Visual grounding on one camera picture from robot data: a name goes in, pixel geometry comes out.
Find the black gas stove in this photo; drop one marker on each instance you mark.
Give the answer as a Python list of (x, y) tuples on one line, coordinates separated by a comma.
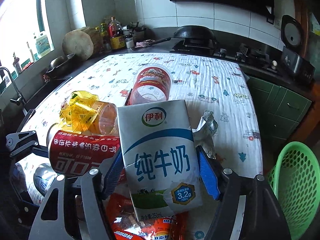
[(243, 54)]

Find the black wok on stove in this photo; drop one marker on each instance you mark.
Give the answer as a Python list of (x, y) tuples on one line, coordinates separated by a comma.
[(192, 32)]

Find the silver foil wrapper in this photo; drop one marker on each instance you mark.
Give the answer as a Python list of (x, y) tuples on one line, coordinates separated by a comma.
[(203, 135)]

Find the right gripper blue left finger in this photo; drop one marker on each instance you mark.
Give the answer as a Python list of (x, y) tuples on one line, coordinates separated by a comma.
[(113, 174)]

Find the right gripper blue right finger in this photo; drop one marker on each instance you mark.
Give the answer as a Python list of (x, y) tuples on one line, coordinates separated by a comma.
[(207, 173)]

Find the red cola can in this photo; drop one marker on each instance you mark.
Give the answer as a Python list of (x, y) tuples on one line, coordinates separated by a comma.
[(74, 154)]

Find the white blue milk carton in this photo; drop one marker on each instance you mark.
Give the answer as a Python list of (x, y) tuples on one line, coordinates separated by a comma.
[(159, 158)]

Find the green perforated plastic basket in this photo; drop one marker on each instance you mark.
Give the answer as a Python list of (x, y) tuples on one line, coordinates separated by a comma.
[(295, 182)]

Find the small black pan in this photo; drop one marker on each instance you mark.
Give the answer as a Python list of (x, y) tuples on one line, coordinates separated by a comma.
[(60, 66)]

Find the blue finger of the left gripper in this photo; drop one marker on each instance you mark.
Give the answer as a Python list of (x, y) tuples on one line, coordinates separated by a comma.
[(22, 144)]

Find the green kitchen cabinet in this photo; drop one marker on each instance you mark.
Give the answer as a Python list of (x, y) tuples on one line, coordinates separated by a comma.
[(279, 111)]

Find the round wooden chopping block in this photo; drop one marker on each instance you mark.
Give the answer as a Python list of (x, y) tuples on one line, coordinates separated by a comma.
[(84, 43)]

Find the metal sink faucet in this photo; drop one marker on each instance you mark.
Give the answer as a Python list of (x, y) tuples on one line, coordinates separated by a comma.
[(20, 99)]

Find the red white plastic cup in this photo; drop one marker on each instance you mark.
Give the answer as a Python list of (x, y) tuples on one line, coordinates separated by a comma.
[(152, 84)]

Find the patterned white table cloth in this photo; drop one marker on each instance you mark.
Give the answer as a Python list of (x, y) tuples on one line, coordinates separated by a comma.
[(204, 83)]

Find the blue silver milk can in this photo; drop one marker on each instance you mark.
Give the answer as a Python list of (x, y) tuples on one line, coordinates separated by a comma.
[(43, 178)]

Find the black rice cooker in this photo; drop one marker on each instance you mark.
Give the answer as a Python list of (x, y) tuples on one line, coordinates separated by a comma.
[(292, 37)]

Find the yellow plastic cup with wrapper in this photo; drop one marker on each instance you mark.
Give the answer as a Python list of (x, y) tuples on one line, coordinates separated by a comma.
[(84, 112)]

